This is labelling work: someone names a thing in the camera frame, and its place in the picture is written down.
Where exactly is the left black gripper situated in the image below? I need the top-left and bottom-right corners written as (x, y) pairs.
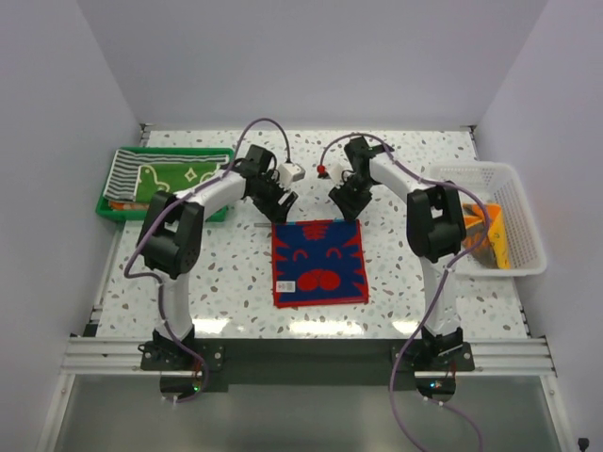
top-left (250, 170), bottom-right (297, 224)

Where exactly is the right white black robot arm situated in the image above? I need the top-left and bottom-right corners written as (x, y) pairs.
top-left (317, 133), bottom-right (466, 376)

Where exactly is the orange folded cartoon towel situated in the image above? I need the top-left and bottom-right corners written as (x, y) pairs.
top-left (108, 201), bottom-right (148, 211)

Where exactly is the orange yellow patterned towel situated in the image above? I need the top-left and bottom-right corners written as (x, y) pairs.
top-left (462, 203), bottom-right (511, 269)

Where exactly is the green frog pattern towel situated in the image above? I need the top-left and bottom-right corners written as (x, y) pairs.
top-left (135, 162), bottom-right (220, 203)

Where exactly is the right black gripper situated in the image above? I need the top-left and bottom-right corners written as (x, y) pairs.
top-left (330, 174), bottom-right (377, 225)

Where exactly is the white plastic basket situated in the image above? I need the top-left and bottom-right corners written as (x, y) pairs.
top-left (426, 161), bottom-right (546, 278)

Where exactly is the green plastic tray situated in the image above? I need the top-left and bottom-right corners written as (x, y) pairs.
top-left (96, 146), bottom-right (236, 223)

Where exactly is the black mounting base plate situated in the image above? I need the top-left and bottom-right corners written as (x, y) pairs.
top-left (138, 337), bottom-right (476, 396)

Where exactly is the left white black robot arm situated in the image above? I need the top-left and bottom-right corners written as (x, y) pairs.
top-left (133, 145), bottom-right (305, 371)

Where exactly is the aluminium frame rail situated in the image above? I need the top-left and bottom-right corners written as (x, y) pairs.
top-left (37, 336), bottom-right (573, 451)

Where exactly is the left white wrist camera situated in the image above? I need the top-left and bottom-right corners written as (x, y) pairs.
top-left (277, 162), bottom-right (305, 186)

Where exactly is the red blue patterned towel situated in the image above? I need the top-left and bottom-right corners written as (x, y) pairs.
top-left (271, 219), bottom-right (369, 309)

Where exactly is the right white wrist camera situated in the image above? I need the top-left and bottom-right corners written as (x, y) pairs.
top-left (317, 164), bottom-right (345, 185)

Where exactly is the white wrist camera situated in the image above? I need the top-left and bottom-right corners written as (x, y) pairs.
top-left (277, 162), bottom-right (305, 186)
top-left (317, 164), bottom-right (345, 185)

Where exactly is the green white striped towel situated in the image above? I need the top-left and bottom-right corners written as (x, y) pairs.
top-left (103, 147), bottom-right (233, 202)

